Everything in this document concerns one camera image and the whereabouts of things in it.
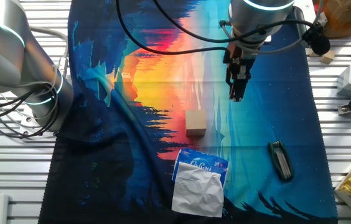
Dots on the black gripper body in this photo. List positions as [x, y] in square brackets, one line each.
[236, 62]

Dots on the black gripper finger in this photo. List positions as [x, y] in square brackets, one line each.
[231, 85]
[239, 90]

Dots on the pale wooden block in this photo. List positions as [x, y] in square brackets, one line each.
[195, 121]

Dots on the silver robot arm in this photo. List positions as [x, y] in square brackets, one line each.
[7, 46]

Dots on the small wooden cube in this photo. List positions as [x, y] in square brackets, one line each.
[313, 53]
[328, 57]

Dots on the grey emergency stop button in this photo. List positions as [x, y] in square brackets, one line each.
[321, 19]

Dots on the blue tissue pack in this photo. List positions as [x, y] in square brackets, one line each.
[197, 193]

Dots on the brown cardboard box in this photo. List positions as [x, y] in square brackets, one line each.
[346, 18]

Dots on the colourful sunset print mat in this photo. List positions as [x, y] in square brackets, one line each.
[101, 155]

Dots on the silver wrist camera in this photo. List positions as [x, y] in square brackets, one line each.
[300, 21]

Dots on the black camera plug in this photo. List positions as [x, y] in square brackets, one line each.
[317, 42]

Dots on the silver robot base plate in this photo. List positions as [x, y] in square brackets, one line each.
[27, 124]

